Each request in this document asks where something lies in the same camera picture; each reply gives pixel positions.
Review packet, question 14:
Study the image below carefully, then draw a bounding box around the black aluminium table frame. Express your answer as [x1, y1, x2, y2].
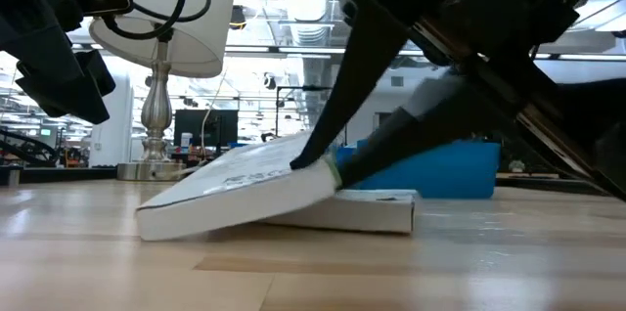
[0, 164, 607, 196]

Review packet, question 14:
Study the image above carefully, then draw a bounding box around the white shade table lamp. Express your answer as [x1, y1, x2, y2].
[88, 0, 237, 183]

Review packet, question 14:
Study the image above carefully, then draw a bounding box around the black computer monitor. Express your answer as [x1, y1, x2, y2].
[173, 109, 240, 149]

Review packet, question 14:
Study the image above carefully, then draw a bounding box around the large teal plastic bin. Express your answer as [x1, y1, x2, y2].
[336, 138, 501, 200]

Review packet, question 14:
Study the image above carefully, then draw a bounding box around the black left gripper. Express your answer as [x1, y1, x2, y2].
[0, 0, 117, 126]

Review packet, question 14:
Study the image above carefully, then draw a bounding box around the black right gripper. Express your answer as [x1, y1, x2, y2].
[289, 0, 626, 202]

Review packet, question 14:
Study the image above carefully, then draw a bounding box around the white labelled box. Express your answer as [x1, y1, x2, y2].
[135, 129, 342, 243]

